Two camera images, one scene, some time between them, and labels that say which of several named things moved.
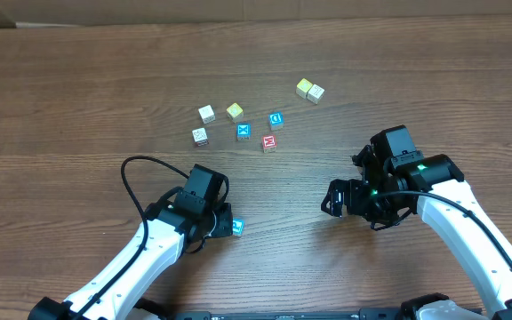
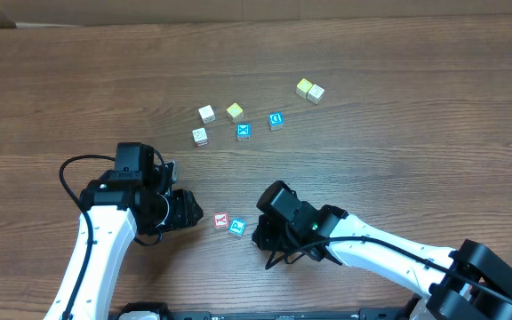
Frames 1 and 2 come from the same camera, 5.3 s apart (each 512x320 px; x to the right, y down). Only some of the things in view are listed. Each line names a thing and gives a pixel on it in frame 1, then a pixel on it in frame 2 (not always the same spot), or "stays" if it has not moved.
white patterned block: [199, 136] stays
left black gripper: [225, 220] -> [184, 209]
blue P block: [238, 227] stays
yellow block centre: [235, 113] stays
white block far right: [315, 93] stays
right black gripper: [345, 196] -> [262, 233]
